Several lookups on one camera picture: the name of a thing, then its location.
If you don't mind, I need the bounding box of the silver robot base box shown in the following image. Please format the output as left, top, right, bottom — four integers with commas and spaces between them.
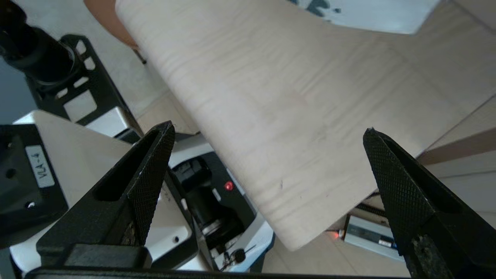
84, 107, 137, 139

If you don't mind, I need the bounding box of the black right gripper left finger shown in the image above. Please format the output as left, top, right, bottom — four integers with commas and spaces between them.
36, 121, 176, 268

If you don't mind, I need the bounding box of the silver power adapter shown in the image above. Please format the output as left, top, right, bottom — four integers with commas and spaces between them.
343, 214, 406, 261

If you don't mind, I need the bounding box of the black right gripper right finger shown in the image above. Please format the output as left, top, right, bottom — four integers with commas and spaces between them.
363, 127, 496, 279

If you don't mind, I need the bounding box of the white horse-print zipper pouch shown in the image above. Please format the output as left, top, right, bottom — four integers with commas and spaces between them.
287, 0, 443, 35

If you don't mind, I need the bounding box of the pink upholstered chair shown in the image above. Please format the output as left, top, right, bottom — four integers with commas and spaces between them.
83, 0, 148, 64

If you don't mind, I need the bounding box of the silver base housing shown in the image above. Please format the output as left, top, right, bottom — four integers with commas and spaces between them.
169, 134, 276, 272

